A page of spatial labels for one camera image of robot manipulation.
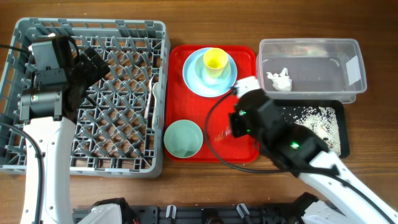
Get red plastic tray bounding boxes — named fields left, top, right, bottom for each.
left=165, top=45, right=259, bottom=163

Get grey plastic dishwasher rack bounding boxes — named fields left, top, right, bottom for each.
left=1, top=17, right=170, bottom=178

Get white tissue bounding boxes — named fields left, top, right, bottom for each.
left=266, top=68, right=292, bottom=91

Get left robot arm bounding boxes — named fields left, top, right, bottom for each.
left=19, top=35, right=110, bottom=223

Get black plastic tray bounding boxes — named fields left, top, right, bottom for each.
left=274, top=100, right=350, bottom=158

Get light blue plate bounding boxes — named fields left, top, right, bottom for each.
left=182, top=47, right=238, bottom=98

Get white plastic spoon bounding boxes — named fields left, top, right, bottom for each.
left=152, top=82, right=160, bottom=131

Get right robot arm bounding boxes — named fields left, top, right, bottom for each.
left=233, top=88, right=397, bottom=223

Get rice and peanut leftovers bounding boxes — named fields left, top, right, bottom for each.
left=281, top=106, right=341, bottom=156

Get light green small plate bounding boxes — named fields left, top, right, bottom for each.
left=195, top=55, right=231, bottom=85

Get yellow plastic cup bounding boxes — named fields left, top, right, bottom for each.
left=203, top=48, right=229, bottom=78

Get light green bowl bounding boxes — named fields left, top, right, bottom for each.
left=164, top=119, right=203, bottom=159

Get clear plastic bin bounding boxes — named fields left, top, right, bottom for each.
left=257, top=38, right=368, bottom=103

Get red snack wrapper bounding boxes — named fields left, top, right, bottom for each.
left=215, top=128, right=232, bottom=141

